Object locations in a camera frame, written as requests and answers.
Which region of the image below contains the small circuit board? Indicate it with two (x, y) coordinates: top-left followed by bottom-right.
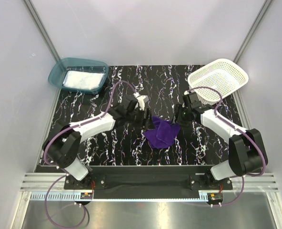
(81, 192), (93, 199)
(208, 193), (223, 202)

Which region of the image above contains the right aluminium frame post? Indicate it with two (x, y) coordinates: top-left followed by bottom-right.
(233, 0), (274, 64)

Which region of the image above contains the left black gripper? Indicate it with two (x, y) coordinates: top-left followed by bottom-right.
(126, 107), (155, 130)

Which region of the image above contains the teal plastic basin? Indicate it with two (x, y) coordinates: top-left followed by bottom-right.
(48, 58), (109, 94)

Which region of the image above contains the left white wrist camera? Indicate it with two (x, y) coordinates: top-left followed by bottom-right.
(133, 93), (149, 110)

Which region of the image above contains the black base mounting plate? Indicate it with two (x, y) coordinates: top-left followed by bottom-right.
(64, 165), (233, 196)

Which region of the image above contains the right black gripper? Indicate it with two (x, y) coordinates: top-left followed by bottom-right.
(170, 104), (192, 128)

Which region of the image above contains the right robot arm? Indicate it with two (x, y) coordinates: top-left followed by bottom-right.
(173, 92), (268, 189)

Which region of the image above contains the white slotted cable duct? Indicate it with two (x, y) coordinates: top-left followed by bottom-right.
(30, 191), (208, 203)

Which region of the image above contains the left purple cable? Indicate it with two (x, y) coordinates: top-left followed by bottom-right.
(43, 80), (138, 229)

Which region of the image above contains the white plastic basket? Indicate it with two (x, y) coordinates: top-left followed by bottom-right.
(187, 59), (249, 105)

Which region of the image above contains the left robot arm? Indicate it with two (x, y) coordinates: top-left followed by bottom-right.
(42, 95), (155, 189)

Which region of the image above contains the right small circuit board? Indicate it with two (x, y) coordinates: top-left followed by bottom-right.
(208, 193), (223, 202)

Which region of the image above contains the aluminium frame post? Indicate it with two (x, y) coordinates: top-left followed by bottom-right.
(233, 0), (274, 64)
(22, 0), (60, 62)

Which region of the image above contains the left aluminium frame post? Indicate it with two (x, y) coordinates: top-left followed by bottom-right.
(22, 0), (60, 62)

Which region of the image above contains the purple towel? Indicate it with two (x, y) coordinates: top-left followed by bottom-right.
(144, 116), (181, 149)

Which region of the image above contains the light blue towel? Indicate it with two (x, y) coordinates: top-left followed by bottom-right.
(63, 71), (104, 90)

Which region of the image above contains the left small circuit board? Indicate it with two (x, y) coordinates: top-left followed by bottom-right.
(81, 192), (93, 199)

